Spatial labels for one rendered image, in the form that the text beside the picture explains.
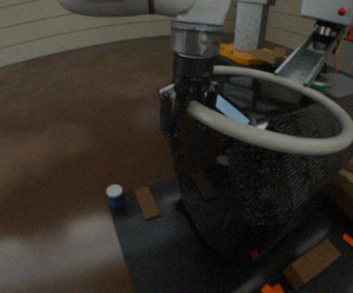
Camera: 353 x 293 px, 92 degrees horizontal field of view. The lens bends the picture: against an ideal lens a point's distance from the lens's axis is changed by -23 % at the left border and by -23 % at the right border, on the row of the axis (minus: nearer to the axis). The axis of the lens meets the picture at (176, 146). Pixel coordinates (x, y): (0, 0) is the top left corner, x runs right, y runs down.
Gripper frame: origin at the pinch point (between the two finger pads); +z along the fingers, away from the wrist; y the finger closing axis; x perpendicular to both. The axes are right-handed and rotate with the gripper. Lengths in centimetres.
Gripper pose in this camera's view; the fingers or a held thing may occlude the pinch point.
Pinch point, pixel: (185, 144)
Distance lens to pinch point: 48.4
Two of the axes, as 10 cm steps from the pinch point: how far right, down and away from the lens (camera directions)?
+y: 8.7, -2.5, 4.3
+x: -4.9, -5.3, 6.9
